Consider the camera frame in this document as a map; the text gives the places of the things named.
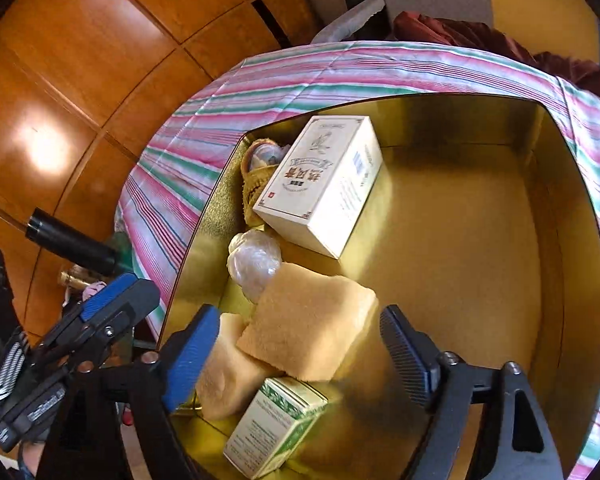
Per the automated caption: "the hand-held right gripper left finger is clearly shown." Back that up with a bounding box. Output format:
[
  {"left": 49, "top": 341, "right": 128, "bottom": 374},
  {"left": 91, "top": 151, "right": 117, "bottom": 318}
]
[{"left": 45, "top": 304, "right": 221, "bottom": 480}]

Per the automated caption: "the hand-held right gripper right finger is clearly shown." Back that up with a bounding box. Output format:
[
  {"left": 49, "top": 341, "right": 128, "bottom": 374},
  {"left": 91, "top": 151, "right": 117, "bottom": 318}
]
[{"left": 379, "top": 304, "right": 566, "bottom": 480}]

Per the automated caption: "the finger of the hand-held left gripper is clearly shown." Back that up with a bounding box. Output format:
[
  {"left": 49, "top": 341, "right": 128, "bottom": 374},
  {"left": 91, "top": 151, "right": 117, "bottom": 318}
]
[
  {"left": 30, "top": 279, "right": 162, "bottom": 386},
  {"left": 35, "top": 273, "right": 137, "bottom": 356}
]

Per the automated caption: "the yellow sponge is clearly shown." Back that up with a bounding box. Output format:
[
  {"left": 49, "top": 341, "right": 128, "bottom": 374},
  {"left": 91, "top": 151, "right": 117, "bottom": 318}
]
[{"left": 195, "top": 312, "right": 286, "bottom": 421}]

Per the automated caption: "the gold tin box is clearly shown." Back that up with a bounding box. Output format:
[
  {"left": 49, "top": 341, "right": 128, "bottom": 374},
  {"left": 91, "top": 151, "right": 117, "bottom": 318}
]
[{"left": 157, "top": 92, "right": 600, "bottom": 480}]

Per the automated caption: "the green and white carton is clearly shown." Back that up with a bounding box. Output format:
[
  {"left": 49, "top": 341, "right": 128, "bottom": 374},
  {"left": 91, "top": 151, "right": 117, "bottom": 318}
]
[{"left": 223, "top": 376, "right": 329, "bottom": 480}]

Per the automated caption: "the white plastic-wrapped bundle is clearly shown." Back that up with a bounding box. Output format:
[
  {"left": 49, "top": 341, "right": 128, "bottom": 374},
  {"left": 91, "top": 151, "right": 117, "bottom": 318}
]
[{"left": 227, "top": 230, "right": 283, "bottom": 303}]

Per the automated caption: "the yellow knit sock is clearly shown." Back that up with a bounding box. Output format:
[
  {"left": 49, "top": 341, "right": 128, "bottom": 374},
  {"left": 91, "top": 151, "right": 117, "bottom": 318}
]
[{"left": 240, "top": 135, "right": 293, "bottom": 228}]

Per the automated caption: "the white printed carton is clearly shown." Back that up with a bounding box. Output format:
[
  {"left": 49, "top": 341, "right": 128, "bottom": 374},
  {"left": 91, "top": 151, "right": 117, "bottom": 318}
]
[{"left": 252, "top": 115, "right": 385, "bottom": 260}]

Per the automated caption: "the gold-capped bottle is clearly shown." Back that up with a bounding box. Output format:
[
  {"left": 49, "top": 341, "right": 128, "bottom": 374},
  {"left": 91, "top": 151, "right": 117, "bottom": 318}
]
[{"left": 57, "top": 269, "right": 106, "bottom": 291}]

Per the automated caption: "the black tube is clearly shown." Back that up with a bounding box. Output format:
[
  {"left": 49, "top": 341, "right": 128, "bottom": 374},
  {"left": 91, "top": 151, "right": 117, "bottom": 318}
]
[{"left": 25, "top": 207, "right": 126, "bottom": 277}]

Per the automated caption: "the striped bed sheet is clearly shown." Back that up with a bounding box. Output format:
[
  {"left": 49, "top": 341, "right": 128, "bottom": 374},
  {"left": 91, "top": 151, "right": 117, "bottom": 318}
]
[{"left": 114, "top": 40, "right": 600, "bottom": 480}]

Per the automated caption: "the wooden wardrobe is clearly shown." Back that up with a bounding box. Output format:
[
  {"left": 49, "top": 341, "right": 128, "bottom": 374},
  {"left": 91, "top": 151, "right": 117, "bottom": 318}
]
[{"left": 0, "top": 0, "right": 326, "bottom": 341}]

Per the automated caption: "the maroon blanket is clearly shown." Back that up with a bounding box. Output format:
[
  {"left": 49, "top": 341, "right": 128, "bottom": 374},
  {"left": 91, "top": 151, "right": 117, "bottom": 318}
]
[{"left": 387, "top": 10, "right": 600, "bottom": 96}]

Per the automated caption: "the white padded bed rail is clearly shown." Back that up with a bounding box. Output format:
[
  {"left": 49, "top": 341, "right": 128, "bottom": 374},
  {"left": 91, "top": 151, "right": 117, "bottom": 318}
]
[{"left": 310, "top": 0, "right": 386, "bottom": 45}]

